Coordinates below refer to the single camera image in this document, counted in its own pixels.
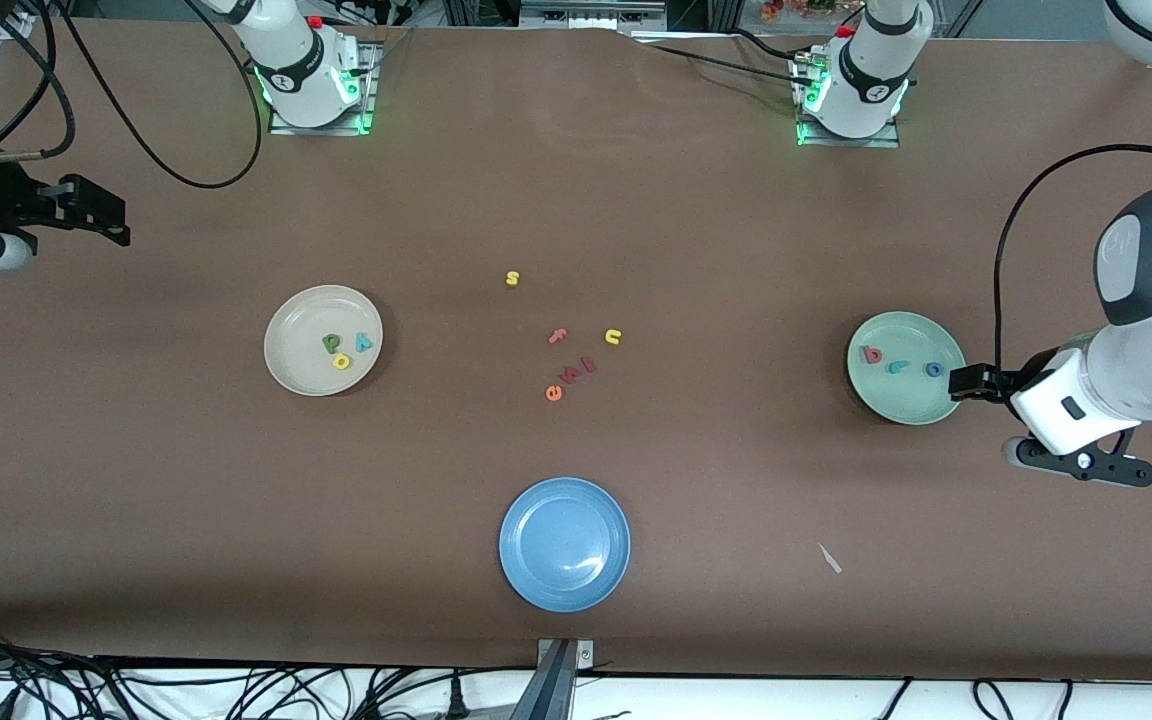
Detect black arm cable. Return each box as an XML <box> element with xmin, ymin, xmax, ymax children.
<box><xmin>0</xmin><ymin>0</ymin><xmax>264</xmax><ymax>191</ymax></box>
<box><xmin>994</xmin><ymin>145</ymin><xmax>1152</xmax><ymax>373</ymax></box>

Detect grey power strip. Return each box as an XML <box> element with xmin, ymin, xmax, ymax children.
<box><xmin>519</xmin><ymin>0</ymin><xmax>669</xmax><ymax>33</ymax></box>

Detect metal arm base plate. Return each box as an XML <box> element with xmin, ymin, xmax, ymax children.
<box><xmin>794</xmin><ymin>50</ymin><xmax>902</xmax><ymax>149</ymax></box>
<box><xmin>268</xmin><ymin>40</ymin><xmax>382</xmax><ymax>137</ymax></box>

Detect beige round plate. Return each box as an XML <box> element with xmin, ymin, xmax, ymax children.
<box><xmin>263</xmin><ymin>285</ymin><xmax>384</xmax><ymax>397</ymax></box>

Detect brown table cover sheet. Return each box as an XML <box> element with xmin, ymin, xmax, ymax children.
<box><xmin>0</xmin><ymin>18</ymin><xmax>1152</xmax><ymax>683</ymax></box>

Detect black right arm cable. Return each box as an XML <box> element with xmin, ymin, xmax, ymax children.
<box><xmin>0</xmin><ymin>0</ymin><xmax>264</xmax><ymax>191</ymax></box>

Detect black floor cable tangle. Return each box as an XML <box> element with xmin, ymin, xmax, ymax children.
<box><xmin>0</xmin><ymin>620</ymin><xmax>537</xmax><ymax>720</ymax></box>

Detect blue round plate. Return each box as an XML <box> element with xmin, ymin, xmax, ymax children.
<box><xmin>498</xmin><ymin>476</ymin><xmax>631</xmax><ymax>613</ymax></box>

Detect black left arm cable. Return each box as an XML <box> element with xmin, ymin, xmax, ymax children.
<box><xmin>994</xmin><ymin>145</ymin><xmax>1152</xmax><ymax>373</ymax></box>

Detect black looped floor cable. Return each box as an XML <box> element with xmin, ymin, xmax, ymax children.
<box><xmin>971</xmin><ymin>678</ymin><xmax>1074</xmax><ymax>720</ymax></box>

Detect grey metal camera post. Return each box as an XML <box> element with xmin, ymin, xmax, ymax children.
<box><xmin>511</xmin><ymin>638</ymin><xmax>597</xmax><ymax>720</ymax></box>

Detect green round plate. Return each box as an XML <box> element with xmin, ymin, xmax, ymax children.
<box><xmin>846</xmin><ymin>311</ymin><xmax>968</xmax><ymax>426</ymax></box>

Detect orange dried flowers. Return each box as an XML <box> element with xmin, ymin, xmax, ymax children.
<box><xmin>759</xmin><ymin>0</ymin><xmax>837</xmax><ymax>25</ymax></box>

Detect black base power cable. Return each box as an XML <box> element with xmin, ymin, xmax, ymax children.
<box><xmin>636</xmin><ymin>28</ymin><xmax>822</xmax><ymax>86</ymax></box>

